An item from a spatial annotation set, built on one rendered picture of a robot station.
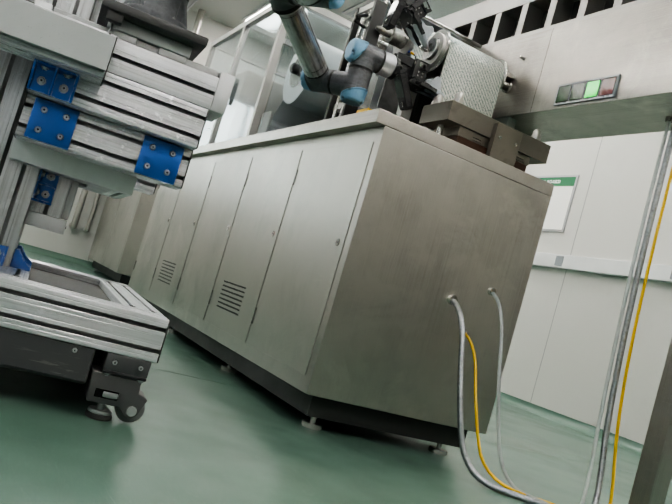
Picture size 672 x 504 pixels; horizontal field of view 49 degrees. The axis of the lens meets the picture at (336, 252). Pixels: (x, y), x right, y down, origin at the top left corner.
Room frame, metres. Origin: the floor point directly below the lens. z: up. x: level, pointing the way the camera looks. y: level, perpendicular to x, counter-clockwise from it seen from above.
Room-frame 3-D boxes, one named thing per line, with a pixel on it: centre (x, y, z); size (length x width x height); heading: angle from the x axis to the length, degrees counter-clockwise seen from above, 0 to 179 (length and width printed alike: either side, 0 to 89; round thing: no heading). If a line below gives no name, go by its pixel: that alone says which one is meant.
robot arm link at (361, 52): (2.24, 0.09, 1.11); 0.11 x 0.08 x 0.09; 116
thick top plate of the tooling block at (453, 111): (2.32, -0.35, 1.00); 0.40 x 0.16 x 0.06; 116
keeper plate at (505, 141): (2.25, -0.40, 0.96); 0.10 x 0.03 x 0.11; 116
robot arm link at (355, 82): (2.25, 0.10, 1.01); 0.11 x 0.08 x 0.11; 65
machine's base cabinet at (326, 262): (3.28, 0.24, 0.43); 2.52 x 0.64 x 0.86; 26
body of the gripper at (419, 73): (2.31, -0.06, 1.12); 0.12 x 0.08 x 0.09; 116
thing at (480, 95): (2.42, -0.27, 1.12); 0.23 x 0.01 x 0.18; 116
